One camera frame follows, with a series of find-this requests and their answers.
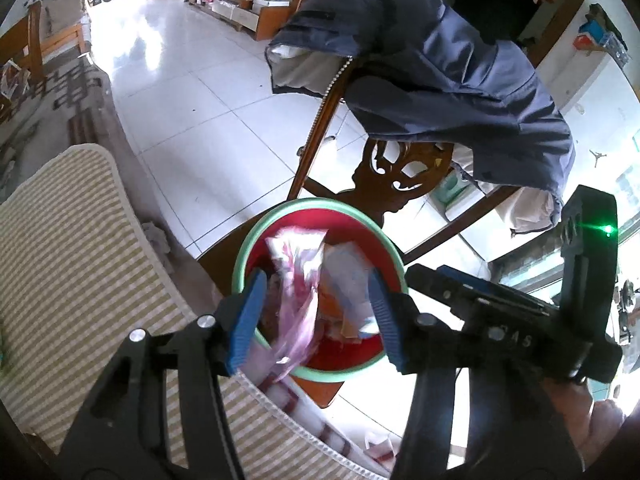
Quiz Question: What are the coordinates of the red striped white cloth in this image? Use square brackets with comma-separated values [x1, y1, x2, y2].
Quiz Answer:
[257, 375, 401, 478]

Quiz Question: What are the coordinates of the white paper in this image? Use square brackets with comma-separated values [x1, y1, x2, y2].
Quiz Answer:
[320, 242, 376, 331]

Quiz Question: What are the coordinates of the red bin with green rim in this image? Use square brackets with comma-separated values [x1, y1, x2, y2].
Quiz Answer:
[231, 197, 408, 383]

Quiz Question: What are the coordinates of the yellow white striped tablecloth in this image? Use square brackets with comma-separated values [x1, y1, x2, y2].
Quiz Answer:
[0, 143, 391, 480]

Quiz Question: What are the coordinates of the green white box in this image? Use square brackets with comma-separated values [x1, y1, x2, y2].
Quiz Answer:
[434, 167, 478, 218]

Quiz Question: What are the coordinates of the carved wooden chair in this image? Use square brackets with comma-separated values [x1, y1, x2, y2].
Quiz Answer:
[197, 55, 521, 408]

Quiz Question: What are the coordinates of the person's right hand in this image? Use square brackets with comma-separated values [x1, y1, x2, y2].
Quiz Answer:
[542, 377, 627, 468]

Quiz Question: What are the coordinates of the orange red packet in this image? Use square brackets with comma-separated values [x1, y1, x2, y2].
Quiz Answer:
[320, 285, 361, 338]

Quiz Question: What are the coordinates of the crumpled white tissue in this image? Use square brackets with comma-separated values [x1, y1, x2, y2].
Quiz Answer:
[141, 220, 175, 261]

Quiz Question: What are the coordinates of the wooden television cabinet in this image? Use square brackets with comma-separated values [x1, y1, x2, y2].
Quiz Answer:
[185, 0, 291, 41]

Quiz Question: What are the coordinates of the pink white plastic packet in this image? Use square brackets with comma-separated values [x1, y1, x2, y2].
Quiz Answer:
[264, 227, 331, 368]

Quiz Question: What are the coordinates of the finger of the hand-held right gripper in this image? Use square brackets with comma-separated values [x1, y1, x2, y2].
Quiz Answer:
[405, 264, 562, 322]

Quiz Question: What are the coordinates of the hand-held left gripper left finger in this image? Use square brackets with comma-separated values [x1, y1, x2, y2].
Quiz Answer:
[55, 267, 270, 480]

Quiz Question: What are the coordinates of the navy blue jacket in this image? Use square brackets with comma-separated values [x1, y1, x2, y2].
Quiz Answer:
[265, 0, 576, 233]

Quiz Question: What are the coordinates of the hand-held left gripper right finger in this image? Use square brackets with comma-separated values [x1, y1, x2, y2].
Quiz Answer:
[369, 270, 585, 480]

